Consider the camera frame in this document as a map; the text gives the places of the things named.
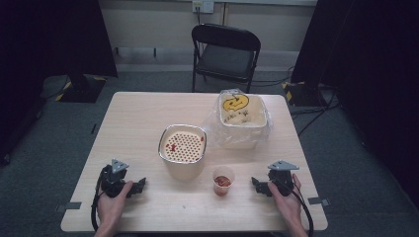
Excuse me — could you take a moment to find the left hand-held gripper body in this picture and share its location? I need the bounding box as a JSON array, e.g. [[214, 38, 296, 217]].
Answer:
[[99, 158, 130, 198]]

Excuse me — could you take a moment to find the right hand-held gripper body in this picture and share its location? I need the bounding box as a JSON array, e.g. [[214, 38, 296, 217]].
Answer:
[[267, 159, 300, 198]]

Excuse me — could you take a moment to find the person's left hand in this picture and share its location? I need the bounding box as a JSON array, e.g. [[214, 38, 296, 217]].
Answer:
[[96, 180, 134, 232]]

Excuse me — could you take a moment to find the person's right hand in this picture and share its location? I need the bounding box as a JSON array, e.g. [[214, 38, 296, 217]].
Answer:
[[267, 173, 304, 229]]

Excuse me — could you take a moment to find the small clear cup with red sauce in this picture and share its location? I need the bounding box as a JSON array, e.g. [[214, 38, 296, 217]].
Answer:
[[211, 165, 236, 198]]

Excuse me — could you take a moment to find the grey table clamp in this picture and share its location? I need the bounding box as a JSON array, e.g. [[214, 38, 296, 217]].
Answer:
[[54, 200, 83, 213], [307, 196, 332, 208]]

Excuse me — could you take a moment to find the cream container with perforated strainer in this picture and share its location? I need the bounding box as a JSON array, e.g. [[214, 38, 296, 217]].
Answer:
[[157, 123, 209, 182]]

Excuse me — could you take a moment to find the cream bin with plastic bag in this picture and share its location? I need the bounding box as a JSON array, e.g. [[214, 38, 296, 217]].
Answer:
[[201, 87, 274, 151]]

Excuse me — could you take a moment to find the black stand base with hazard tape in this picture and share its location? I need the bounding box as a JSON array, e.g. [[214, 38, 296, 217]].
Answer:
[[282, 80, 334, 108], [53, 74, 109, 105]]

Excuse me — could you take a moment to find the black folding chair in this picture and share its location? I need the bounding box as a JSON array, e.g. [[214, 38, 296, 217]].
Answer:
[[190, 23, 262, 95]]

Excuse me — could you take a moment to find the black curtain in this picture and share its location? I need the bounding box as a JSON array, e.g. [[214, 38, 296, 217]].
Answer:
[[291, 0, 419, 211], [0, 0, 119, 166]]

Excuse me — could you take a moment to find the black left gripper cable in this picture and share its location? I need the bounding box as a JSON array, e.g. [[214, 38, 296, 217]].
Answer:
[[90, 165, 112, 232]]

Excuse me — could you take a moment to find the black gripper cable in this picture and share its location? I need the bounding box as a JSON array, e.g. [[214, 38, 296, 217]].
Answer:
[[90, 165, 112, 232], [276, 181, 315, 237]]

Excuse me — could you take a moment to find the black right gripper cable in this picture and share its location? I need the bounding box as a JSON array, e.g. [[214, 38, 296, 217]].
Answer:
[[276, 181, 315, 237]]

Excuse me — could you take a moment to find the black floor cable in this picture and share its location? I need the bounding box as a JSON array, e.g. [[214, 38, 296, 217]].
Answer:
[[290, 88, 340, 137]]

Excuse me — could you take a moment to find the white wall outlet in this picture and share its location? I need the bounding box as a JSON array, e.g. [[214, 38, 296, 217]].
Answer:
[[192, 0, 215, 15]]

